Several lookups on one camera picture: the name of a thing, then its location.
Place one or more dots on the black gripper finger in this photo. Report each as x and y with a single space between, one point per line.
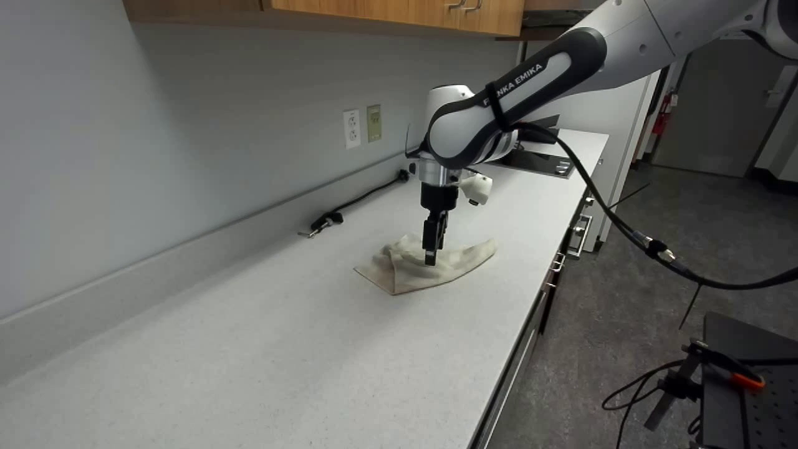
430 257

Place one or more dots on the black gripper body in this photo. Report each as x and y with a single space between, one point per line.
438 191

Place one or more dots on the cream white cloth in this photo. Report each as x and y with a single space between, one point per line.
402 267

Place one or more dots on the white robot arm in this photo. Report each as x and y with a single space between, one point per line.
611 45

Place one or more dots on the steel sink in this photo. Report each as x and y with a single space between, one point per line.
538 162

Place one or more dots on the wooden upper cabinet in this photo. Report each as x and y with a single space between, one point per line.
495 18

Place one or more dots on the black optical breadboard table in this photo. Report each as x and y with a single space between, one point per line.
739 412

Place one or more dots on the beige wall plate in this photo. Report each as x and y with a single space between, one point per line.
372 122

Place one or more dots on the white wall power outlet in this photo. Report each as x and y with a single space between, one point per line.
352 129

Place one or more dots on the orange handled clamp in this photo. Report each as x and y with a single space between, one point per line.
736 373

